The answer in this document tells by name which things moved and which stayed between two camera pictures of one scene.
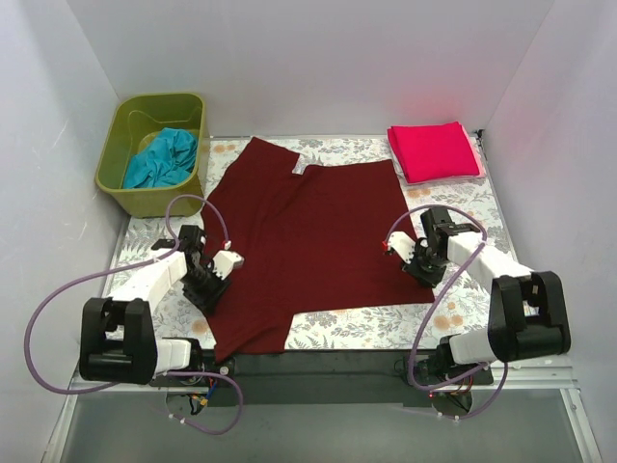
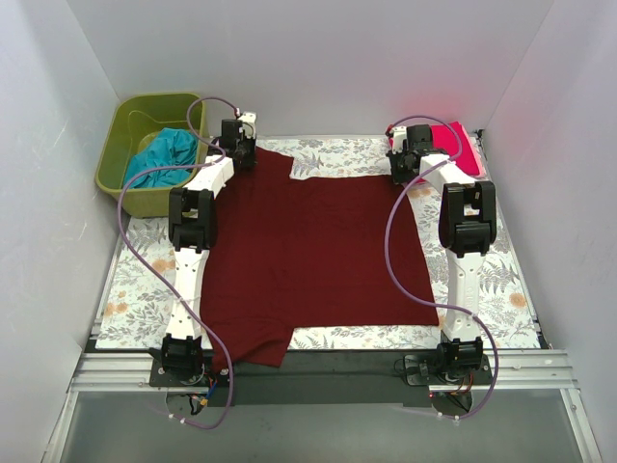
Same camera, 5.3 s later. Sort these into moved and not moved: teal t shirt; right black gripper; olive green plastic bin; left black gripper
Moved: left black gripper; right black gripper
Not moved: olive green plastic bin; teal t shirt
